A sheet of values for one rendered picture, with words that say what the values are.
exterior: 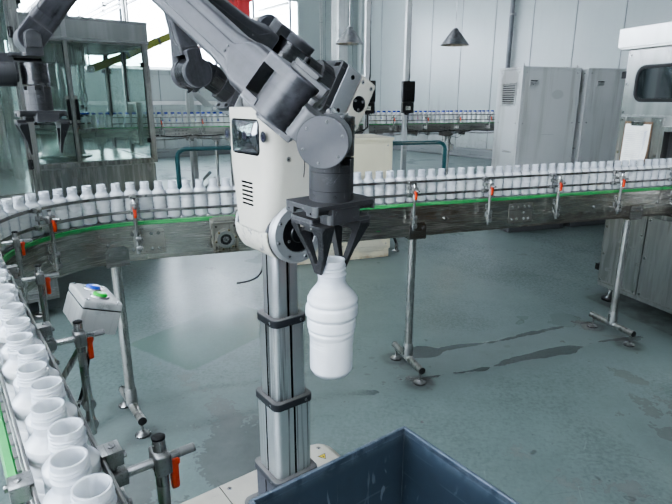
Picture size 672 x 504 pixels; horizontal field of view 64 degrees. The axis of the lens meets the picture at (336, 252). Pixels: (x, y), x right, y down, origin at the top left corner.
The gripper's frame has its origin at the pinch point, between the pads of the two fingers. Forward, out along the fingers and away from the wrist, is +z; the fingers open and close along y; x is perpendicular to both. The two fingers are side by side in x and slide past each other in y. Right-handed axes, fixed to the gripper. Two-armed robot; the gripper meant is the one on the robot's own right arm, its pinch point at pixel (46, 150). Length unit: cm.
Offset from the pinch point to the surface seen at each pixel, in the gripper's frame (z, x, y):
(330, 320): 16, 92, -16
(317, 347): 21, 90, -16
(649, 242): 85, -13, -369
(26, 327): 24, 50, 14
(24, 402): 27, 69, 17
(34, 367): 24, 66, 15
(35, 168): 34, -265, -32
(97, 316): 31.4, 32.6, 0.0
